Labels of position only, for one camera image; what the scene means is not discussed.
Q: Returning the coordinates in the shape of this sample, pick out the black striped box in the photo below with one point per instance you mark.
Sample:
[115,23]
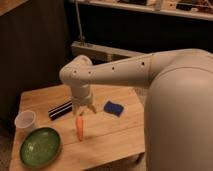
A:
[60,110]

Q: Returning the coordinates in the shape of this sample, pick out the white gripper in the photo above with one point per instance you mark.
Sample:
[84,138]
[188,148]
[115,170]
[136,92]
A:
[82,96]

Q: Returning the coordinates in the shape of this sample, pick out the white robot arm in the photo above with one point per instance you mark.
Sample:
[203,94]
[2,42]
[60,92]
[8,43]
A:
[178,115]

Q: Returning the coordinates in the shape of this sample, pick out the orange pepper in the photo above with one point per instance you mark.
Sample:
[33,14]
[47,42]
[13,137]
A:
[79,127]

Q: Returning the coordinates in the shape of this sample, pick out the low white shelf rail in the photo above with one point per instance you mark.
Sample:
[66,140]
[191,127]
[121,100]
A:
[102,53]

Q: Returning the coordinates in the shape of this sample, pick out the blue sponge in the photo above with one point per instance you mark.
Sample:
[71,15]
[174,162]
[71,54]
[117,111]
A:
[113,108]

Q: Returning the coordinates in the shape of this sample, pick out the clear plastic cup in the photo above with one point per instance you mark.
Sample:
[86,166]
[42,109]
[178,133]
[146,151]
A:
[25,121]

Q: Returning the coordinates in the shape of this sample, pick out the wooden table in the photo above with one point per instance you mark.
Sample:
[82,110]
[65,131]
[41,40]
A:
[106,137]

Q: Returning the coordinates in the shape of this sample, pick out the upper shelf with clutter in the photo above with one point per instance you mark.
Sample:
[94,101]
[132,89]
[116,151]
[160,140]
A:
[160,7]

